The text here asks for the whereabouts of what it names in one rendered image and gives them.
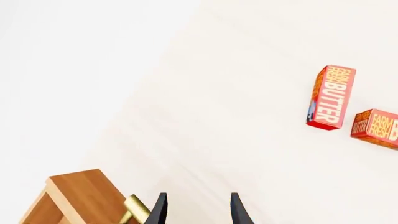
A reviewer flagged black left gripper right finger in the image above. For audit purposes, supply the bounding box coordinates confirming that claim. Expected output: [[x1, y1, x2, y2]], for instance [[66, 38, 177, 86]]
[[230, 192, 255, 224]]

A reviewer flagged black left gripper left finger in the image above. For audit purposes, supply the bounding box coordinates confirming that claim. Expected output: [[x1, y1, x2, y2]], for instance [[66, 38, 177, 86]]
[[144, 192, 168, 224]]

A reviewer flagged wooden drawer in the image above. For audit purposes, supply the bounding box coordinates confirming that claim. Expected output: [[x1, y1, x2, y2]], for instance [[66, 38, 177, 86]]
[[18, 168, 139, 224]]

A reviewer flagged red butter box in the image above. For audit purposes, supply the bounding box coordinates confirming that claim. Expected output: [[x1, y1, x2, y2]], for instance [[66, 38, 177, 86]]
[[350, 108, 398, 151], [305, 65, 357, 131]]

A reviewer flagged brass drawer handle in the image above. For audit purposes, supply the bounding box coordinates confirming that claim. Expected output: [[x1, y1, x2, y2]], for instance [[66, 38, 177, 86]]
[[119, 194, 152, 224]]

